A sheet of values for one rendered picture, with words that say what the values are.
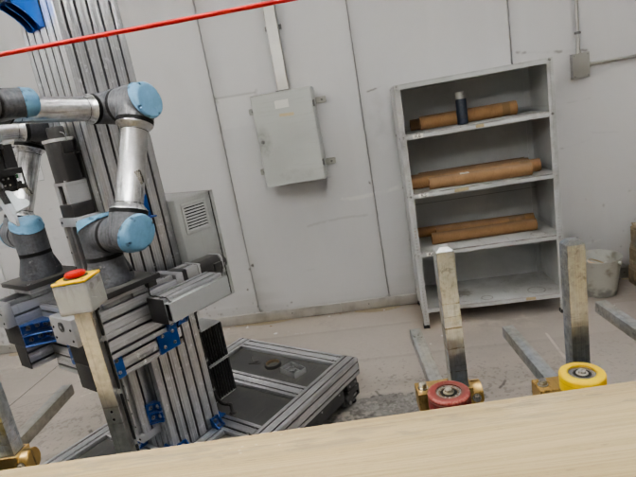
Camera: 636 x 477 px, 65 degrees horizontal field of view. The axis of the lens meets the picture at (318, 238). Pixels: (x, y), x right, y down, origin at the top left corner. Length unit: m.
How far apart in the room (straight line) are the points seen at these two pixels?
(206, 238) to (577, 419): 1.58
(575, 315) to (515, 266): 2.69
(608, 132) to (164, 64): 3.02
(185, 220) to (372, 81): 1.88
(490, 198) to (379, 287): 1.01
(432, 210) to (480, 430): 2.76
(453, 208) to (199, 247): 2.04
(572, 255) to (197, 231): 1.46
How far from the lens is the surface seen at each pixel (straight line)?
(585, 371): 1.08
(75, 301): 1.10
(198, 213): 2.10
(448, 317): 1.04
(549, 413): 0.97
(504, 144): 3.62
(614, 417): 0.98
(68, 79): 1.96
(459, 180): 3.17
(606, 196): 3.90
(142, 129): 1.69
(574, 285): 1.10
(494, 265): 3.77
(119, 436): 1.24
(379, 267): 3.68
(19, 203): 1.41
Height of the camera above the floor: 1.45
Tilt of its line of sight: 14 degrees down
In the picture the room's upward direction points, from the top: 10 degrees counter-clockwise
